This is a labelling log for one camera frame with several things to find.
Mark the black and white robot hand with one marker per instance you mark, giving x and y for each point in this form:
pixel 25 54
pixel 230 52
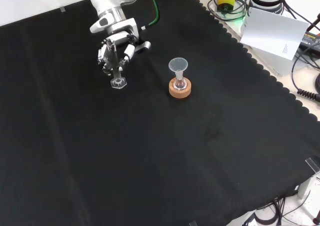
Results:
pixel 112 28

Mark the clear graduated cylinder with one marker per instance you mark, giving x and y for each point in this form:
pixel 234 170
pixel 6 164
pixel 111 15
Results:
pixel 118 84

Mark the grey tape strip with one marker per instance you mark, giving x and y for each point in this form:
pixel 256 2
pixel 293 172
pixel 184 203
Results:
pixel 62 9

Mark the clear plastic funnel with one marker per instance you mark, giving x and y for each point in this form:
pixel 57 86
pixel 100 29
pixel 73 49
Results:
pixel 178 64

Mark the round-bottom glass flask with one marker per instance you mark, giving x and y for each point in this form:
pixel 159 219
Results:
pixel 180 84

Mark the black cloth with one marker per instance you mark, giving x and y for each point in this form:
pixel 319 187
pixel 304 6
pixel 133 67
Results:
pixel 100 148

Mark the pale board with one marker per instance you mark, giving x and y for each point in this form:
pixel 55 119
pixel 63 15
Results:
pixel 272 32

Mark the black power adapter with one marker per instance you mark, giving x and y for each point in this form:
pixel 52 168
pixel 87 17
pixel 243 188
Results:
pixel 311 39

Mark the black tripod leg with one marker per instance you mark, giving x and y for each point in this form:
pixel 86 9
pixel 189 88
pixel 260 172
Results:
pixel 313 23

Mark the clear tape piece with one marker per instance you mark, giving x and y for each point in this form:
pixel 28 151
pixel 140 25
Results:
pixel 313 164

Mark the grey metal bench leg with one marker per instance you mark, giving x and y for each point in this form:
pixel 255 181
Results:
pixel 308 186

